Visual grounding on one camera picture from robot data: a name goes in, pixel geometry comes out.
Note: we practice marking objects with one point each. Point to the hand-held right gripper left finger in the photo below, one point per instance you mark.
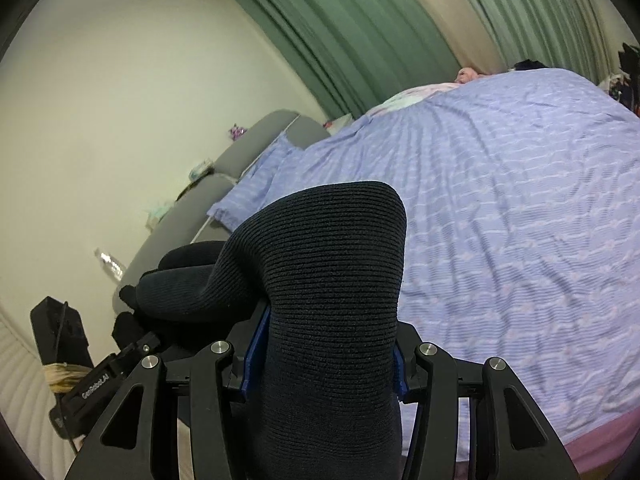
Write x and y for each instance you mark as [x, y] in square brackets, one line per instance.
[255, 355]

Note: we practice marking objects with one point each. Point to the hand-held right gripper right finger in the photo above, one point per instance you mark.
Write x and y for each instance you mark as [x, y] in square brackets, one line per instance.
[398, 375]

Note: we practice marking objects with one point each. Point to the black pants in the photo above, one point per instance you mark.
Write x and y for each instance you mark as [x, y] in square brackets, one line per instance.
[325, 285]

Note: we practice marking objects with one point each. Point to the beige fibre bundle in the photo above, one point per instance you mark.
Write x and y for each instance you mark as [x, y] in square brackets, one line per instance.
[62, 377]

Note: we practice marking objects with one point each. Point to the white ribbed cover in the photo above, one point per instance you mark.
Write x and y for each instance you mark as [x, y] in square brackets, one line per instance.
[25, 385]

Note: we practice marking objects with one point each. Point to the black box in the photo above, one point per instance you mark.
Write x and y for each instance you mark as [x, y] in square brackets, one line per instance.
[55, 325]

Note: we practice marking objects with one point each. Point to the clear water bottle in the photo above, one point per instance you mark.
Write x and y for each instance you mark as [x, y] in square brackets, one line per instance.
[110, 262]

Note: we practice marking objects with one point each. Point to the grey padded headboard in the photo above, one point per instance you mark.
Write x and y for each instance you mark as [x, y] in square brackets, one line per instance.
[200, 200]

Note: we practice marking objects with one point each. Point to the white and green crumpled cloth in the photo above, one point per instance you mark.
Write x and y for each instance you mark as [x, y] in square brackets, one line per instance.
[157, 212]

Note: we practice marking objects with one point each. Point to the purple pillow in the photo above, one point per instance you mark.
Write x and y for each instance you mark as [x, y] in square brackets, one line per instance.
[260, 180]

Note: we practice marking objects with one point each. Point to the tissue pack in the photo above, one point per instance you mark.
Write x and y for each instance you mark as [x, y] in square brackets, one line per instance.
[200, 170]

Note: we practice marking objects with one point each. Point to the bed with purple bedspread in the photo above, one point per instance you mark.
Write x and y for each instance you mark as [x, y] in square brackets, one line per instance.
[500, 210]

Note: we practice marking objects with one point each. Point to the small purple toy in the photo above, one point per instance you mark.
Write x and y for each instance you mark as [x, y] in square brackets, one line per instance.
[237, 131]

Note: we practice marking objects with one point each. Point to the pink and white blanket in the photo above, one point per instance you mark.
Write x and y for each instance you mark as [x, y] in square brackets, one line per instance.
[415, 97]

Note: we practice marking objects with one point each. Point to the pink plush toy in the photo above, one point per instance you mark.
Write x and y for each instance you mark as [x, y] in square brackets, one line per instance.
[467, 75]

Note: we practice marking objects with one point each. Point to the black cloth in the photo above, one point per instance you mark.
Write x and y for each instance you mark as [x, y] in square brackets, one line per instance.
[530, 65]

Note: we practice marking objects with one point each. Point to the green curtain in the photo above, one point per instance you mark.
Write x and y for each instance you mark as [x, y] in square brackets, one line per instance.
[540, 10]
[340, 25]

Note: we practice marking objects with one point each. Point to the white printed shopping bag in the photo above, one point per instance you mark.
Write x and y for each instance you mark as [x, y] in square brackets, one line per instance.
[617, 87]

